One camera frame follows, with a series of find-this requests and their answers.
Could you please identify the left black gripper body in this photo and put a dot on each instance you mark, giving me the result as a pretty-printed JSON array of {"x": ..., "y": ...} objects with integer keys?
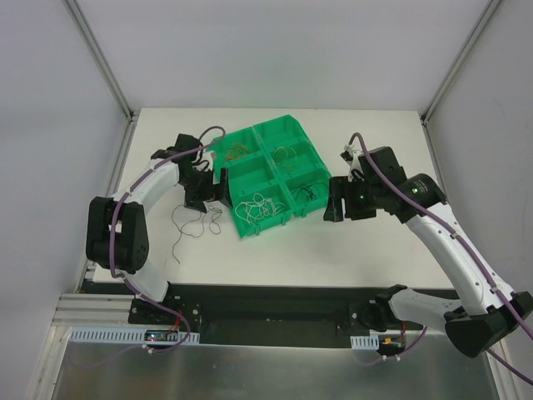
[{"x": 206, "y": 190}]

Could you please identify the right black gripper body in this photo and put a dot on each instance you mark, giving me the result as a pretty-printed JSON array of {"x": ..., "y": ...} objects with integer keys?
[{"x": 347, "y": 199}]

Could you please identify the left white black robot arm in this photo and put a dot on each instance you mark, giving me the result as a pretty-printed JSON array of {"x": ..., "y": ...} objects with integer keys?
[{"x": 117, "y": 237}]

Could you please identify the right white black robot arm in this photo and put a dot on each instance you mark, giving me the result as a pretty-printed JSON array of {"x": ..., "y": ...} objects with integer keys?
[{"x": 487, "y": 308}]

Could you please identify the green plastic bin left column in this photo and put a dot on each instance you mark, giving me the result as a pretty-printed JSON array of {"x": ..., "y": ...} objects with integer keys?
[{"x": 259, "y": 200}]

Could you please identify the green plastic bin column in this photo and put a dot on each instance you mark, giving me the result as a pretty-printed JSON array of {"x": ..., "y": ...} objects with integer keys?
[
  {"x": 297, "y": 162},
  {"x": 259, "y": 200}
]

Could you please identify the green plastic bin right column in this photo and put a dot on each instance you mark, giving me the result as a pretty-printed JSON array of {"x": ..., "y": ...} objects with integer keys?
[{"x": 297, "y": 162}]

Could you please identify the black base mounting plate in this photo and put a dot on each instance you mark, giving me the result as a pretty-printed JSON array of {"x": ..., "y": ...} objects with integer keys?
[{"x": 304, "y": 317}]

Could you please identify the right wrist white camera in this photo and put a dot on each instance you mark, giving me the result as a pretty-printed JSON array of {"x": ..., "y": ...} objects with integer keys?
[{"x": 350, "y": 156}]

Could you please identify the right white cable duct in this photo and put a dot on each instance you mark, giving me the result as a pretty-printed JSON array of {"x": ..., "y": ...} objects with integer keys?
[{"x": 369, "y": 342}]

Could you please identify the white cable duct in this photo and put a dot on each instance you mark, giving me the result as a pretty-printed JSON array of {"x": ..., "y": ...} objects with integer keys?
[
  {"x": 110, "y": 335},
  {"x": 369, "y": 342}
]

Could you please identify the left white cable duct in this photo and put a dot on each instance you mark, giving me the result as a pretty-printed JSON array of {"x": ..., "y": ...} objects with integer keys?
[{"x": 110, "y": 335}]

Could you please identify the aluminium frame rail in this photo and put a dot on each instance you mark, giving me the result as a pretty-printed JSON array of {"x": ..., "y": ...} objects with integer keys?
[{"x": 92, "y": 310}]

